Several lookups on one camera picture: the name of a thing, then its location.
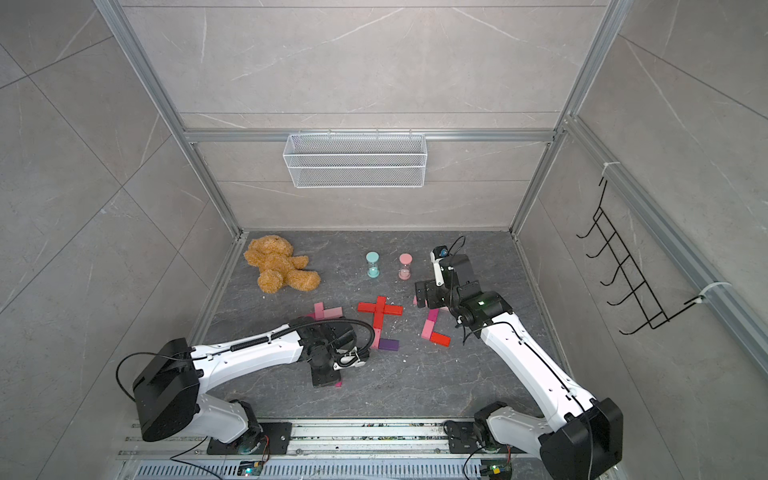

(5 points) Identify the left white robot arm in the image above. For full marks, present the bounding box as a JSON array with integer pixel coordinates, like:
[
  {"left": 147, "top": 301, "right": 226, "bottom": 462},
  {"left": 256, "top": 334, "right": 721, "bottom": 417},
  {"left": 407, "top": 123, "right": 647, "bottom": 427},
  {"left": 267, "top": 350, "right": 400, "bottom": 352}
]
[{"left": 127, "top": 317, "right": 375, "bottom": 454}]

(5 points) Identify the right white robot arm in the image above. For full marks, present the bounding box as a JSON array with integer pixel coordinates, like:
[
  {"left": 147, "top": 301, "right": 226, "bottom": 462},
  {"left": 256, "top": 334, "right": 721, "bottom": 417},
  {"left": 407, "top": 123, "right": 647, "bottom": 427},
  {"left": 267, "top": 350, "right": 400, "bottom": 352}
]
[{"left": 415, "top": 246, "right": 624, "bottom": 479}]

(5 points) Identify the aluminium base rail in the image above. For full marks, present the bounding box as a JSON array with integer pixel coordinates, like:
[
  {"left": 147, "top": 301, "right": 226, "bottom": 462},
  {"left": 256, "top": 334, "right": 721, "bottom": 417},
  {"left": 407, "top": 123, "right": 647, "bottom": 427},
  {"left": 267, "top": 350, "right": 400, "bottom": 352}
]
[{"left": 107, "top": 418, "right": 549, "bottom": 479}]

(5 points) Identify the teal sand timer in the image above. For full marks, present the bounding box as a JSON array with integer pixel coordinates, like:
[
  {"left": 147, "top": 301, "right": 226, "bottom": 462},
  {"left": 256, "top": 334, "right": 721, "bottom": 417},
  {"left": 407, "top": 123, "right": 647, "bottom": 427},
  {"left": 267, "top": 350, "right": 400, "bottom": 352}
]
[{"left": 366, "top": 251, "right": 380, "bottom": 278}]

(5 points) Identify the brown teddy bear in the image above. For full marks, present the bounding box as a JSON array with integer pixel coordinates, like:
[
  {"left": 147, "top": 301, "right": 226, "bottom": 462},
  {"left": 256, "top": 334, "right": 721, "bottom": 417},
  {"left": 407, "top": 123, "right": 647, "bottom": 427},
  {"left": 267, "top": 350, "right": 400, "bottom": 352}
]
[{"left": 243, "top": 235, "right": 321, "bottom": 294}]

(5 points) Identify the white wire mesh basket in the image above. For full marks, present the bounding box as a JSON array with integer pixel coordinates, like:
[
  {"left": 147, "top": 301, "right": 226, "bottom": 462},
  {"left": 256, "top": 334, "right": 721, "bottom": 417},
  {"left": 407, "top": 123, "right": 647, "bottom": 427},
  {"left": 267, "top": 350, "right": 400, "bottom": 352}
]
[{"left": 283, "top": 133, "right": 428, "bottom": 188}]

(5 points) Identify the black corrugated cable hose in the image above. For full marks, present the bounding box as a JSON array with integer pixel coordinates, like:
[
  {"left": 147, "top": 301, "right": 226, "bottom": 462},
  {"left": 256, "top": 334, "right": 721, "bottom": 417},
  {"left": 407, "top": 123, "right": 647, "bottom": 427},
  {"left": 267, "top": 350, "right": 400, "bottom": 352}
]
[{"left": 269, "top": 317, "right": 377, "bottom": 361}]

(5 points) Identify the purple block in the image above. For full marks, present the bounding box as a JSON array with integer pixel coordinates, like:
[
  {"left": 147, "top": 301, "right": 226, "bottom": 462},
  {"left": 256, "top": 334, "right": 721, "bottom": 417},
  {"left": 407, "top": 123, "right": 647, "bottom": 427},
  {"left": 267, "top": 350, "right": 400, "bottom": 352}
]
[{"left": 378, "top": 338, "right": 400, "bottom": 351}]

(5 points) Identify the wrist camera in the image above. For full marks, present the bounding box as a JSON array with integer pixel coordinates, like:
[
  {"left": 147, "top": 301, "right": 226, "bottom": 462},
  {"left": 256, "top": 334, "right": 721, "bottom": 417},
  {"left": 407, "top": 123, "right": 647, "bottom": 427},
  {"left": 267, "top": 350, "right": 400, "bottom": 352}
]
[
  {"left": 333, "top": 352, "right": 369, "bottom": 370},
  {"left": 430, "top": 245, "right": 449, "bottom": 287}
]

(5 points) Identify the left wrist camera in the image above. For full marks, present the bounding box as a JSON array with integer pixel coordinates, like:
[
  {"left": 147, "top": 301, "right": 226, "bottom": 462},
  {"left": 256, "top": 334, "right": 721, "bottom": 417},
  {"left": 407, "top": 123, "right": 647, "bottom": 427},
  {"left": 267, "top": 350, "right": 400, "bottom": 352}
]
[{"left": 333, "top": 352, "right": 369, "bottom": 370}]

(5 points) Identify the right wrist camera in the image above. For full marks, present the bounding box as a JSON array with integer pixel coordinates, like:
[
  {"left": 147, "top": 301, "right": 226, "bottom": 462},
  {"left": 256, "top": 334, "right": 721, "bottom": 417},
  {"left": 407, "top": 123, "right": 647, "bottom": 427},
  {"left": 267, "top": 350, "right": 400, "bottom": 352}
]
[{"left": 430, "top": 245, "right": 449, "bottom": 287}]

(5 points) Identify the red block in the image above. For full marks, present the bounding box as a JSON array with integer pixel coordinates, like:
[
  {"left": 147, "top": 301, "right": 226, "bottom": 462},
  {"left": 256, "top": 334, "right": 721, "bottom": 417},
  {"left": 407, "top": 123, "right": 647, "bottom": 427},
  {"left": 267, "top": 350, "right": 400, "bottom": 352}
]
[
  {"left": 429, "top": 332, "right": 451, "bottom": 348},
  {"left": 383, "top": 305, "right": 404, "bottom": 316},
  {"left": 357, "top": 302, "right": 378, "bottom": 313},
  {"left": 373, "top": 312, "right": 384, "bottom": 330}
]

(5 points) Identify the black wire hook rack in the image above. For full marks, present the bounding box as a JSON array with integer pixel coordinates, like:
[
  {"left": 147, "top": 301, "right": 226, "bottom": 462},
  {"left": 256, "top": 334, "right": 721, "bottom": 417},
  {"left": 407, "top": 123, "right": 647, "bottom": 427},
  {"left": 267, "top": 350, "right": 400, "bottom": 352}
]
[{"left": 576, "top": 177, "right": 707, "bottom": 336}]

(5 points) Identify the pink sand timer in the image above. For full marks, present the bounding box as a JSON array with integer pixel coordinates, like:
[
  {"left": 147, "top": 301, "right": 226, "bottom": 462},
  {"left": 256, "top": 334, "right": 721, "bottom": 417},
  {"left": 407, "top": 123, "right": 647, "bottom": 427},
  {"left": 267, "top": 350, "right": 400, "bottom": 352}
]
[{"left": 398, "top": 253, "right": 413, "bottom": 281}]

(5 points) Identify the light pink block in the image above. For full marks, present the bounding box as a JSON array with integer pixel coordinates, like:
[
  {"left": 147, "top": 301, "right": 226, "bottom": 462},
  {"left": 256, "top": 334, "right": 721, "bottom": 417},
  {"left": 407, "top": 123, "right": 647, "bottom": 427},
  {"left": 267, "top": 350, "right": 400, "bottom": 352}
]
[
  {"left": 324, "top": 307, "right": 343, "bottom": 319},
  {"left": 421, "top": 320, "right": 435, "bottom": 340},
  {"left": 314, "top": 302, "right": 325, "bottom": 320}
]

